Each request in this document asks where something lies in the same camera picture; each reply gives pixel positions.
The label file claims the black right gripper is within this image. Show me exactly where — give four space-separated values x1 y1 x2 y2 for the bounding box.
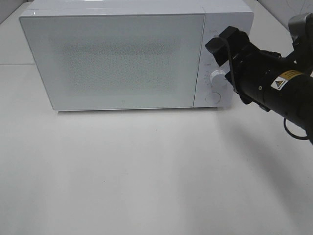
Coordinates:
205 26 284 112

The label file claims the white timer knob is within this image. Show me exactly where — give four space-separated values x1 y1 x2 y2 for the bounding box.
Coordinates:
209 70 227 87

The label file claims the round white door button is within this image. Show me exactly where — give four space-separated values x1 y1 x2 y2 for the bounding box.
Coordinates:
205 92 221 106

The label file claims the white microwave door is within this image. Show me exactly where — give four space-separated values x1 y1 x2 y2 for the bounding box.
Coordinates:
20 14 204 111

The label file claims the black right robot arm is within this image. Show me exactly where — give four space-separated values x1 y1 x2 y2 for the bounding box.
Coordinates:
205 26 313 141

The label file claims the white microwave oven body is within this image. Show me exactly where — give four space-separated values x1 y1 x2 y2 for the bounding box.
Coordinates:
19 0 254 110

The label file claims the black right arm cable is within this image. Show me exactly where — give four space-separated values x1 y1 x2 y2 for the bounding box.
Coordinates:
220 36 311 141

